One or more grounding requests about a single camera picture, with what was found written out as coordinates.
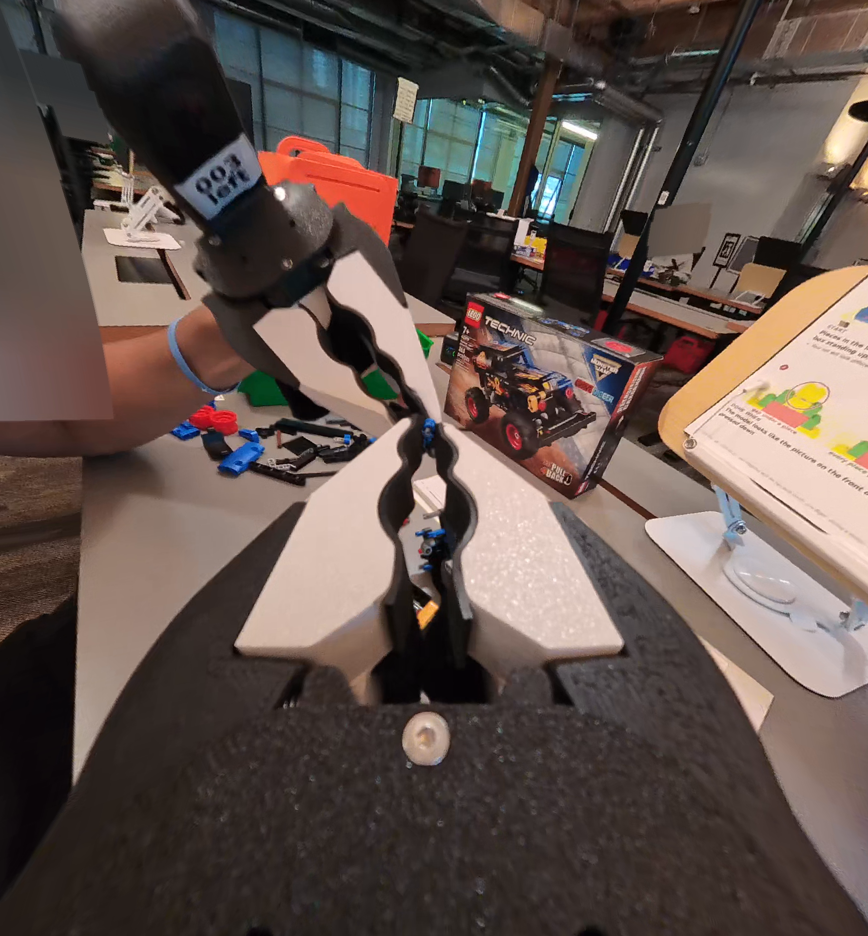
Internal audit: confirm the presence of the orange plastic case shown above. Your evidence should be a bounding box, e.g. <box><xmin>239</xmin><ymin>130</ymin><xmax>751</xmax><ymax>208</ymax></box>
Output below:
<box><xmin>258</xmin><ymin>135</ymin><xmax>400</xmax><ymax>247</ymax></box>

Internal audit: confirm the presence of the person's left forearm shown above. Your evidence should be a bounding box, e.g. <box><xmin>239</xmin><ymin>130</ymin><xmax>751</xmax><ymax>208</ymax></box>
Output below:
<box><xmin>0</xmin><ymin>325</ymin><xmax>212</xmax><ymax>458</ymax></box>

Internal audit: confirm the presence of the tall black pole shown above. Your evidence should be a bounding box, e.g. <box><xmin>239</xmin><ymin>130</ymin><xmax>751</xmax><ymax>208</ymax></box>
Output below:
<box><xmin>602</xmin><ymin>0</ymin><xmax>765</xmax><ymax>335</ymax></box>

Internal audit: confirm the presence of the black office chair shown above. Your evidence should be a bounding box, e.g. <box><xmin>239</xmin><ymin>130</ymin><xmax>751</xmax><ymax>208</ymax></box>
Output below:
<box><xmin>536</xmin><ymin>221</ymin><xmax>619</xmax><ymax>310</ymax></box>

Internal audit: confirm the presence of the grey black lego chassis assembly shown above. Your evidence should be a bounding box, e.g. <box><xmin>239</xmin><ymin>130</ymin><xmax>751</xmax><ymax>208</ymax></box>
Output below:
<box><xmin>413</xmin><ymin>510</ymin><xmax>455</xmax><ymax>580</ymax></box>

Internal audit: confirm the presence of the open instruction booklet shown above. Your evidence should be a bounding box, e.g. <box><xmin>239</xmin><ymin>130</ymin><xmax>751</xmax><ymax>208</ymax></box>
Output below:
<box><xmin>410</xmin><ymin>474</ymin><xmax>774</xmax><ymax>732</ymax></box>

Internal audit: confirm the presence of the wooden board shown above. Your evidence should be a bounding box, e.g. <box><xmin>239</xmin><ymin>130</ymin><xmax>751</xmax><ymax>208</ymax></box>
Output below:
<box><xmin>659</xmin><ymin>252</ymin><xmax>868</xmax><ymax>631</ymax></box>

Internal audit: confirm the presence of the person's left hand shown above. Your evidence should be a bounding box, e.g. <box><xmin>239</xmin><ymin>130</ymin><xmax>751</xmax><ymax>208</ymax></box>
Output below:
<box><xmin>178</xmin><ymin>302</ymin><xmax>261</xmax><ymax>390</ymax></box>

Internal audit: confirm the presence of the blue curved lego panel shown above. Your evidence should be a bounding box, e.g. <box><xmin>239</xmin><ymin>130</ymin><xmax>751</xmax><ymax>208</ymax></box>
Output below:
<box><xmin>218</xmin><ymin>442</ymin><xmax>266</xmax><ymax>477</ymax></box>

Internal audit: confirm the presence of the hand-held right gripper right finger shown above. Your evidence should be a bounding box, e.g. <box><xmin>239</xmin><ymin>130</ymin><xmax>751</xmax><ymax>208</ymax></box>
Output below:
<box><xmin>436</xmin><ymin>424</ymin><xmax>626</xmax><ymax>680</ymax></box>

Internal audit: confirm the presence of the blue wristband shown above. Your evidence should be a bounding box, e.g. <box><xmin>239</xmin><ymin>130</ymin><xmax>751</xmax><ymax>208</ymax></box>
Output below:
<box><xmin>167</xmin><ymin>318</ymin><xmax>239</xmax><ymax>396</ymax></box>

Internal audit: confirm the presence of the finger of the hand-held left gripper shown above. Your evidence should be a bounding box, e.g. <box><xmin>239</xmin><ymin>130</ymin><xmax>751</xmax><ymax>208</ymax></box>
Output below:
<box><xmin>326</xmin><ymin>251</ymin><xmax>444</xmax><ymax>425</ymax></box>
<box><xmin>252</xmin><ymin>303</ymin><xmax>409</xmax><ymax>427</ymax></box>

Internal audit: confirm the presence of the white tablet stand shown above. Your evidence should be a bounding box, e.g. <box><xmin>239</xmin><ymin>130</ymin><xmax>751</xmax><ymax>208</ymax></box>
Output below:
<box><xmin>103</xmin><ymin>186</ymin><xmax>185</xmax><ymax>250</ymax></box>

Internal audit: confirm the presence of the pile of lego beams and panels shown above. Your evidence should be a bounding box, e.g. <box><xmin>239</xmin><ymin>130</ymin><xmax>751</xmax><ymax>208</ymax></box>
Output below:
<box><xmin>171</xmin><ymin>406</ymin><xmax>378</xmax><ymax>488</ymax></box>

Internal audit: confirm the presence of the white stand base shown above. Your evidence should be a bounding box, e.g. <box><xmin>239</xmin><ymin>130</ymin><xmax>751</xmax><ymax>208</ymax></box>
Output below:
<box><xmin>646</xmin><ymin>486</ymin><xmax>868</xmax><ymax>698</ymax></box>

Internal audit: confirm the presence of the lego set box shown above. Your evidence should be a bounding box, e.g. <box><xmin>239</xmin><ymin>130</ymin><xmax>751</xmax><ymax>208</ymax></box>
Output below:
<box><xmin>443</xmin><ymin>292</ymin><xmax>663</xmax><ymax>501</ymax></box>

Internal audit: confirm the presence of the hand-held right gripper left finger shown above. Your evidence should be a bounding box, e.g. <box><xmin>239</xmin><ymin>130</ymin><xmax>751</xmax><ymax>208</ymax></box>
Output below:
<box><xmin>234</xmin><ymin>417</ymin><xmax>419</xmax><ymax>704</ymax></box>

